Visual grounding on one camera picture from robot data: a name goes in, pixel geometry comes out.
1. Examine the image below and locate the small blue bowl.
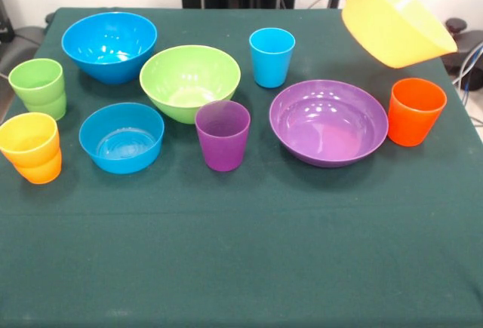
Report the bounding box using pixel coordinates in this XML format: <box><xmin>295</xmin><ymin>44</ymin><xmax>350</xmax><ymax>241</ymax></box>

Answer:
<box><xmin>78</xmin><ymin>102</ymin><xmax>165</xmax><ymax>175</ymax></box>

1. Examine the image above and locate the dark equipment box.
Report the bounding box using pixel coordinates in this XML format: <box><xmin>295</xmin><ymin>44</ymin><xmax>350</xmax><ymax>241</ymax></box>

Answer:
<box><xmin>0</xmin><ymin>0</ymin><xmax>16</xmax><ymax>44</ymax></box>

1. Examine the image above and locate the purple cup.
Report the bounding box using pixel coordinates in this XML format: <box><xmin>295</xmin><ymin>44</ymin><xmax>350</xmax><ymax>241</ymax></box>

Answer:
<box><xmin>194</xmin><ymin>100</ymin><xmax>252</xmax><ymax>173</ymax></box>

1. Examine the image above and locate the blue cable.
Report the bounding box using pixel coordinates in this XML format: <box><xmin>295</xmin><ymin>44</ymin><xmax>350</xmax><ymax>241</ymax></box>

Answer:
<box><xmin>451</xmin><ymin>39</ymin><xmax>483</xmax><ymax>93</ymax></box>

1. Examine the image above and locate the yellow cup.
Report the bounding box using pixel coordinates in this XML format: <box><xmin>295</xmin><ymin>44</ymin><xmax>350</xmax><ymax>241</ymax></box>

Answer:
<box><xmin>0</xmin><ymin>112</ymin><xmax>61</xmax><ymax>169</ymax></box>

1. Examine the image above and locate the red-orange cup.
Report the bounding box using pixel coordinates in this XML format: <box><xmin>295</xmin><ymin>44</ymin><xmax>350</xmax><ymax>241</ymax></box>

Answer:
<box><xmin>387</xmin><ymin>78</ymin><xmax>448</xmax><ymax>148</ymax></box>

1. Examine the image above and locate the black stand with knob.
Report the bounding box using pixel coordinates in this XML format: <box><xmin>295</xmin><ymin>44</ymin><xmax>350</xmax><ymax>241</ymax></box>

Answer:
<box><xmin>439</xmin><ymin>17</ymin><xmax>483</xmax><ymax>91</ymax></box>

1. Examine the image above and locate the dark green table cloth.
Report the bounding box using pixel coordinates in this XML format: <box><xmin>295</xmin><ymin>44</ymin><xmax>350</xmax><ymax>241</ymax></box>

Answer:
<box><xmin>0</xmin><ymin>6</ymin><xmax>483</xmax><ymax>328</ymax></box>

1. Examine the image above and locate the yellow bowl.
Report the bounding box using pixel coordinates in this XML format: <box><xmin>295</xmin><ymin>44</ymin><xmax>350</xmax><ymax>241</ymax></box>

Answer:
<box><xmin>341</xmin><ymin>0</ymin><xmax>459</xmax><ymax>69</ymax></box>

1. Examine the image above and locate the purple bowl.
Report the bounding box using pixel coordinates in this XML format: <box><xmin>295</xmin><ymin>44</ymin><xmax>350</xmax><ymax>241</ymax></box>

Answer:
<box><xmin>269</xmin><ymin>79</ymin><xmax>389</xmax><ymax>168</ymax></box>

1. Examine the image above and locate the large blue bowl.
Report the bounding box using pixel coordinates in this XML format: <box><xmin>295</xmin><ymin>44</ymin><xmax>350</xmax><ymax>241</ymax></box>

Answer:
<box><xmin>61</xmin><ymin>11</ymin><xmax>158</xmax><ymax>85</ymax></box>

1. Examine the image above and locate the green bowl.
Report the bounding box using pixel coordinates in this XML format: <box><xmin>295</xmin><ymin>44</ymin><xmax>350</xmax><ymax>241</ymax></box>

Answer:
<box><xmin>139</xmin><ymin>44</ymin><xmax>242</xmax><ymax>125</ymax></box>

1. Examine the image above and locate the blue cup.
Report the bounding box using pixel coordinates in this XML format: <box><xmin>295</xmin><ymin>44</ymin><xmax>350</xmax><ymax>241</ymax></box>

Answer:
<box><xmin>248</xmin><ymin>27</ymin><xmax>297</xmax><ymax>89</ymax></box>

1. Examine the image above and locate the green cup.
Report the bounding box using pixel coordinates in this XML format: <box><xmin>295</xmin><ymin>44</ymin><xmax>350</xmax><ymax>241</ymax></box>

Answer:
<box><xmin>8</xmin><ymin>58</ymin><xmax>66</xmax><ymax>109</ymax></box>
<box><xmin>26</xmin><ymin>92</ymin><xmax>68</xmax><ymax>121</ymax></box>

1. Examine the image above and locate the orange cup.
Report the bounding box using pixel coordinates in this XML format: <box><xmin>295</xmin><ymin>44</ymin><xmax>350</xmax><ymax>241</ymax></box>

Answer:
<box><xmin>14</xmin><ymin>150</ymin><xmax>63</xmax><ymax>185</ymax></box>

